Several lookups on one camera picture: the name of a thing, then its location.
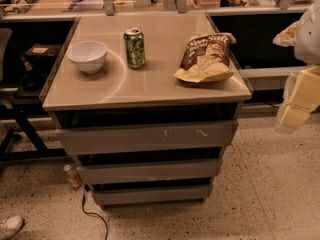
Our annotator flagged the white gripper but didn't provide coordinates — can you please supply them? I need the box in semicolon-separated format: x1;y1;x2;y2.
273;21;320;134

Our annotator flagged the grey drawer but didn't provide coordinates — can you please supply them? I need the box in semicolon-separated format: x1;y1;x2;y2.
56;120;238;155
92;184;212;206
77;158;222;184

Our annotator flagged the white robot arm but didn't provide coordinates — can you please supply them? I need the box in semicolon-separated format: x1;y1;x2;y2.
273;0;320;134

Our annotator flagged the grey bottom drawer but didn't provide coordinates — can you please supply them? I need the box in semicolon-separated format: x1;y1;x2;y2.
92;184;212;206

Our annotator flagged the grey drawer cabinet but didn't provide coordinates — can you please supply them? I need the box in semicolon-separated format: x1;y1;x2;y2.
41;13;251;193

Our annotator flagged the grey top drawer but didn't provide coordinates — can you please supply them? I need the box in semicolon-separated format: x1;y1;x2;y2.
56;120;238;155

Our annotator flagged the brown yellow chip bag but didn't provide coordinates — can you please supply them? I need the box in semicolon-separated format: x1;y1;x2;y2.
174;33;236;83

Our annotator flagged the green soda can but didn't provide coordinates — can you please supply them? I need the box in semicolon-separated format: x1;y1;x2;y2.
123;27;145;69

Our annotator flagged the white bowl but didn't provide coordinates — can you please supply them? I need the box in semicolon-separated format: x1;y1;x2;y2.
67;41;107;74

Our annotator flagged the clear plastic bottle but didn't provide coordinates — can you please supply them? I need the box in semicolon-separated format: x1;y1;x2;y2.
64;165;82;189

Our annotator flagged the black box under desk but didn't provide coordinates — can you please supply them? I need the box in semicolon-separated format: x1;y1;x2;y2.
22;43;62;73

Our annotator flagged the long background workbench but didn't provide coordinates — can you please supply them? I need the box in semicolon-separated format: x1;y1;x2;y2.
1;0;315;19

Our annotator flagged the white shoe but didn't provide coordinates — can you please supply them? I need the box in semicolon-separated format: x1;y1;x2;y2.
0;216;24;240

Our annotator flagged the black floor cable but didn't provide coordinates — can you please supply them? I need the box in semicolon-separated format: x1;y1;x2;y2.
81;189;110;240

